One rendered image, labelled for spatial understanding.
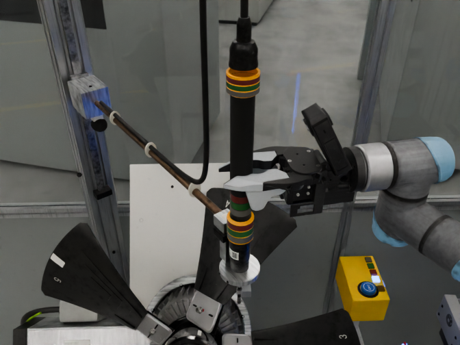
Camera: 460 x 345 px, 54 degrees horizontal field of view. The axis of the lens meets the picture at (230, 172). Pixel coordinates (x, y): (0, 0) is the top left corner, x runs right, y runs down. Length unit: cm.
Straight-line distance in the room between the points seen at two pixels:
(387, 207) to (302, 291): 123
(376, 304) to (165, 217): 60
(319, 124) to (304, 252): 122
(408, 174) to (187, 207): 62
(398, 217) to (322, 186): 17
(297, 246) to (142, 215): 77
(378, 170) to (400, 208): 10
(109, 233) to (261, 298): 76
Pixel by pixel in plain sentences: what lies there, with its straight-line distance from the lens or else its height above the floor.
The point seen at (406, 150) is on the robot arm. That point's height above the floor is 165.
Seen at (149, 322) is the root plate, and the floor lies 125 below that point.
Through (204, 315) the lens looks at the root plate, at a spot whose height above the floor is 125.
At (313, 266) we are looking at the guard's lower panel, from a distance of 187.
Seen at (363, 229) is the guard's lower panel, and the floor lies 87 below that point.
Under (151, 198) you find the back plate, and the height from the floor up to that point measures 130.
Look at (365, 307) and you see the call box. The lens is 129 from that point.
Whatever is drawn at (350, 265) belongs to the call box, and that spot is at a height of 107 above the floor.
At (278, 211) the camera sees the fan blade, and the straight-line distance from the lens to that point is 92.
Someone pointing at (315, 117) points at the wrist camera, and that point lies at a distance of 62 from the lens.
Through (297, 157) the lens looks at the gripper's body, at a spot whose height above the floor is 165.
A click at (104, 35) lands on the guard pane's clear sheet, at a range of 135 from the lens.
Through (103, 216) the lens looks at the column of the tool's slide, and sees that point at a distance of 149.
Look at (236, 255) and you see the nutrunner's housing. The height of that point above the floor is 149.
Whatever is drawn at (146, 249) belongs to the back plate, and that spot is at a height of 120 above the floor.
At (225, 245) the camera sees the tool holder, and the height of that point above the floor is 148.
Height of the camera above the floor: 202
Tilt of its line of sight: 35 degrees down
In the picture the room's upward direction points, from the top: straight up
